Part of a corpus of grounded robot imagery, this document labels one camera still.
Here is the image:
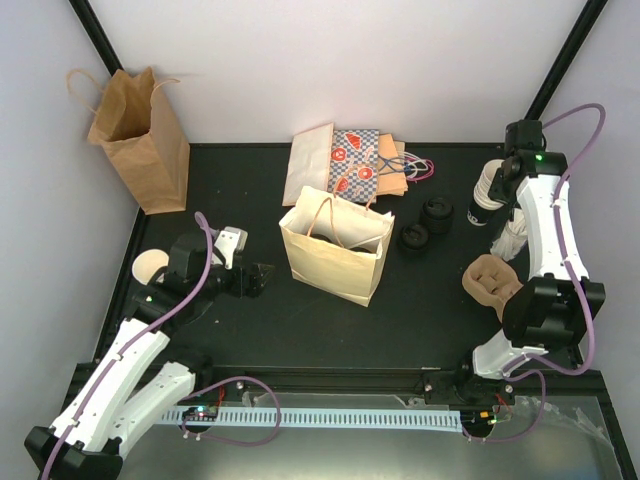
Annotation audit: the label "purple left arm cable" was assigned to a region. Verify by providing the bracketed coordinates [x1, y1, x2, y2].
[39, 210, 221, 480]

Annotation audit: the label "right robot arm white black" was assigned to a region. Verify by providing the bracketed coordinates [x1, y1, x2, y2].
[454, 120, 606, 403]

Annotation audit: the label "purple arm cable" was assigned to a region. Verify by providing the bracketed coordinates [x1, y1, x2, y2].
[39, 210, 221, 480]
[501, 102, 608, 445]

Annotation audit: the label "brown flat paper bag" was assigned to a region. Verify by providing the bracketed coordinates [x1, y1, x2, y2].
[377, 134, 408, 196]

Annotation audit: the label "black right frame post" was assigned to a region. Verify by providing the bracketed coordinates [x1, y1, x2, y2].
[524, 0, 608, 120]

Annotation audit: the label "stack of white paper cups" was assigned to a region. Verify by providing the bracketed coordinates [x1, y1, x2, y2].
[467, 159, 503, 226]

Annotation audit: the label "cream paper bag with handles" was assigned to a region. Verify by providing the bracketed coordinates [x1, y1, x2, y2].
[279, 186, 395, 307]

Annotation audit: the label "white flat paper bag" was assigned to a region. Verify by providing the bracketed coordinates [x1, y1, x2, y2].
[282, 123, 334, 207]

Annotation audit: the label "standing brown paper bag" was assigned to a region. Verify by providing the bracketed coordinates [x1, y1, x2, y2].
[66, 67, 190, 215]

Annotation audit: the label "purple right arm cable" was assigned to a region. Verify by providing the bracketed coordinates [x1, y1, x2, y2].
[501, 102, 608, 445]

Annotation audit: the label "purple cable loop at front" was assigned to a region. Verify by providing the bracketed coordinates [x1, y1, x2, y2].
[179, 375, 283, 446]

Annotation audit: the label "black left frame post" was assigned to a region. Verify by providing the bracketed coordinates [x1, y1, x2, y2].
[69, 0, 123, 76]

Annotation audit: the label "tall black lid stack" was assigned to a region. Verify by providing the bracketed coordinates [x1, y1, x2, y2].
[419, 196, 454, 235]

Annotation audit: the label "light blue slotted cable duct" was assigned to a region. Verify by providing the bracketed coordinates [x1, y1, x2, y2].
[156, 406, 462, 433]

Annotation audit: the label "black frame post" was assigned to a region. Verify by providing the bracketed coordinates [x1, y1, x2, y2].
[69, 0, 123, 76]
[524, 0, 608, 120]

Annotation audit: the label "glass of wrapped stirrers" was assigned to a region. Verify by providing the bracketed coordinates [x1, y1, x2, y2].
[490, 208, 528, 262]

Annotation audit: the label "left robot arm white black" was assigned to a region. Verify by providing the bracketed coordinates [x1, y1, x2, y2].
[24, 227, 272, 479]

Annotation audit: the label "small circuit board with LEDs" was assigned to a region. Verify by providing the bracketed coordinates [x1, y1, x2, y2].
[182, 405, 219, 422]

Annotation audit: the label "left stack of paper cups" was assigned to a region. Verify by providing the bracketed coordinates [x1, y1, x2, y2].
[131, 249, 169, 285]

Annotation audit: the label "coloured bag handle cords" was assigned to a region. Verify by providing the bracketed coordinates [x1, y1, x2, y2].
[377, 149, 436, 182]

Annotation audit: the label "blue checkered paper bag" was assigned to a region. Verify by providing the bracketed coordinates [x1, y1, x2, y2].
[327, 129, 379, 204]

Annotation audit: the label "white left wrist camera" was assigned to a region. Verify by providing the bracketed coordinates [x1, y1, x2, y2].
[212, 226, 248, 270]

